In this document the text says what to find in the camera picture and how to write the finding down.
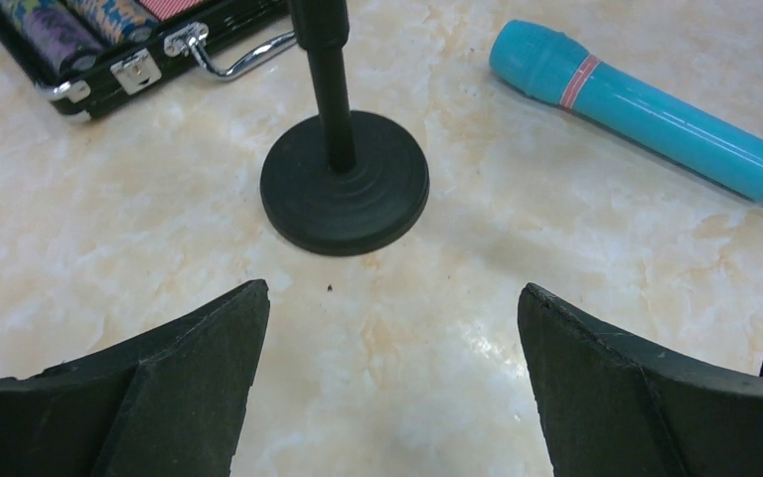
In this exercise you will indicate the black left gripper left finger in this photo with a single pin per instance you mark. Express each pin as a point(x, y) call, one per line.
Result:
point(168, 402)

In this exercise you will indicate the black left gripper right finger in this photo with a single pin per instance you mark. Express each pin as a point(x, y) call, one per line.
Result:
point(611, 403)

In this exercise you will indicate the round base clip mic stand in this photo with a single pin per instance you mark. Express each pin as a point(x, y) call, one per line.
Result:
point(343, 182)

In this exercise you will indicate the cyan toy microphone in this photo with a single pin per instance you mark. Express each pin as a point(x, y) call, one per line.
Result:
point(551, 67)

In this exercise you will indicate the black poker chip case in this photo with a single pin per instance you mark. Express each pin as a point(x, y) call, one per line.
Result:
point(129, 69)

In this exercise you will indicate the purple green chip stack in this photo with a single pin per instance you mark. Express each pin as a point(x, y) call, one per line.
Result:
point(55, 33)

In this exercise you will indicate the blue orange chip stack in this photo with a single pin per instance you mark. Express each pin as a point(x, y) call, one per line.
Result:
point(116, 21)

